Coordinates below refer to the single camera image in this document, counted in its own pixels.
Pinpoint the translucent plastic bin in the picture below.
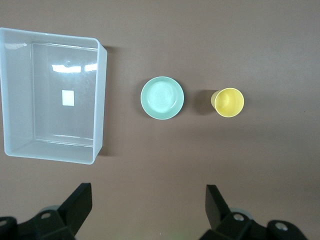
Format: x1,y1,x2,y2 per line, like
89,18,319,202
0,26,109,165

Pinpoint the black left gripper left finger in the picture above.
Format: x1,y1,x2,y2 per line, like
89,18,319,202
0,182,93,240

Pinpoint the white label sticker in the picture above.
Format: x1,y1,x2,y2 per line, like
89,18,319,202
61,89,75,106

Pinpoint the yellow cup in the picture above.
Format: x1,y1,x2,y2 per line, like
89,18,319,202
210,87,245,118

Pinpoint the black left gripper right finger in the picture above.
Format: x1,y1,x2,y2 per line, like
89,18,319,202
199,184,307,240

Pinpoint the pale green bowl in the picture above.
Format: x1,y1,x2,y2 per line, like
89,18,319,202
140,76,186,121

